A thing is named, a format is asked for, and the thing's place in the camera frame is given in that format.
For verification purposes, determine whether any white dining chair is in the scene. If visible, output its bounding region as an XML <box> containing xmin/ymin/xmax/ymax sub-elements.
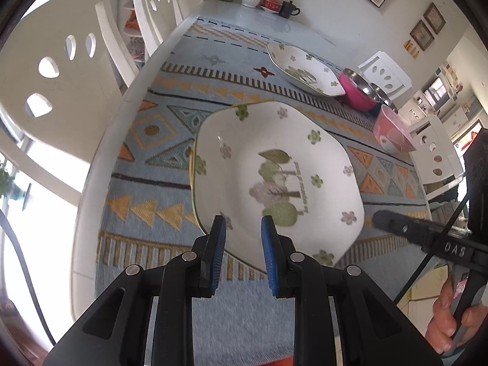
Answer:
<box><xmin>410</xmin><ymin>116</ymin><xmax>464</xmax><ymax>185</ymax></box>
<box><xmin>0</xmin><ymin>0</ymin><xmax>140</xmax><ymax>214</ymax></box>
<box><xmin>358</xmin><ymin>51</ymin><xmax>413</xmax><ymax>103</ymax></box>
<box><xmin>131</xmin><ymin>0</ymin><xmax>184</xmax><ymax>58</ymax></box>

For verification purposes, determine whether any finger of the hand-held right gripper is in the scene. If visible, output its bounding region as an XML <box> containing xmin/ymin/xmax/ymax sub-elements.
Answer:
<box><xmin>371</xmin><ymin>209</ymin><xmax>450</xmax><ymax>253</ymax></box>

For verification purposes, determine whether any pink ceramic bowl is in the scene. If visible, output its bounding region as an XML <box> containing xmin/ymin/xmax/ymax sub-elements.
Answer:
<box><xmin>373</xmin><ymin>105</ymin><xmax>417</xmax><ymax>154</ymax></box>

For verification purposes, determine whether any blue steel bowl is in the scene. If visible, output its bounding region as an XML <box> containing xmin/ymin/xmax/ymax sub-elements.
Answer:
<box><xmin>370</xmin><ymin>83</ymin><xmax>399</xmax><ymax>115</ymax></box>

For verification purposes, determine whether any green plant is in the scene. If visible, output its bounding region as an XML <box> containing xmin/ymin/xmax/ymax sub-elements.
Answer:
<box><xmin>0</xmin><ymin>160</ymin><xmax>16</xmax><ymax>201</ymax></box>

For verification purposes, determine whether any person's right hand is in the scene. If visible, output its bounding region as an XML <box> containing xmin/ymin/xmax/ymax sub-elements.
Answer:
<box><xmin>425</xmin><ymin>278</ymin><xmax>488</xmax><ymax>354</ymax></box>

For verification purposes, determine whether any small framed wall picture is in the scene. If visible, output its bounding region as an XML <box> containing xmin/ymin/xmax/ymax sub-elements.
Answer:
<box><xmin>423</xmin><ymin>2</ymin><xmax>447</xmax><ymax>34</ymax></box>
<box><xmin>410</xmin><ymin>20</ymin><xmax>435</xmax><ymax>51</ymax></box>

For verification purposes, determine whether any tiered shelf with items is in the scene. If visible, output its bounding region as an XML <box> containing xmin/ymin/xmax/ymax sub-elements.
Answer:
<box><xmin>122</xmin><ymin>0</ymin><xmax>148</xmax><ymax>62</ymax></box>

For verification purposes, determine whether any large floral white plate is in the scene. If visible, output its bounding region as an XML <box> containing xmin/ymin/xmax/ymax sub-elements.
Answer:
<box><xmin>189</xmin><ymin>99</ymin><xmax>364</xmax><ymax>275</ymax></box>

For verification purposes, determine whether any blue patterned table mat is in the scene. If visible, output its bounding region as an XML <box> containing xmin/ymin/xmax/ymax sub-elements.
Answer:
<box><xmin>95</xmin><ymin>15</ymin><xmax>429</xmax><ymax>366</ymax></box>

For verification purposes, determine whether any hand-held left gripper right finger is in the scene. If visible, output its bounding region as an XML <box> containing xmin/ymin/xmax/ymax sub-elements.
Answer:
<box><xmin>260</xmin><ymin>215</ymin><xmax>445</xmax><ymax>366</ymax></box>

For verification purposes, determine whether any oval floral white plate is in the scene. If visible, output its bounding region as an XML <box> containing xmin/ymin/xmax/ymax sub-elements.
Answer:
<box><xmin>266</xmin><ymin>42</ymin><xmax>346</xmax><ymax>98</ymax></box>

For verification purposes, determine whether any pink steel bowl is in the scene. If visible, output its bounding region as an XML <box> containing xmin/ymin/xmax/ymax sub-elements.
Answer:
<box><xmin>337</xmin><ymin>68</ymin><xmax>382</xmax><ymax>112</ymax></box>

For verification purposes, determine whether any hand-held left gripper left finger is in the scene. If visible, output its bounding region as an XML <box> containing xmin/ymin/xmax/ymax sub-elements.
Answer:
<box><xmin>43</xmin><ymin>214</ymin><xmax>228</xmax><ymax>366</ymax></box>

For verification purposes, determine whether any black cable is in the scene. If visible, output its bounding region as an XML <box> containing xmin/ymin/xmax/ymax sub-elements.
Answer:
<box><xmin>393</xmin><ymin>192</ymin><xmax>469</xmax><ymax>303</ymax></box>
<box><xmin>0</xmin><ymin>210</ymin><xmax>55</xmax><ymax>348</ymax></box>

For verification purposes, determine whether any black teapot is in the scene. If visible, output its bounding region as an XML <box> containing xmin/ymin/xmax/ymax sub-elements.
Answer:
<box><xmin>279</xmin><ymin>0</ymin><xmax>302</xmax><ymax>18</ymax></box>

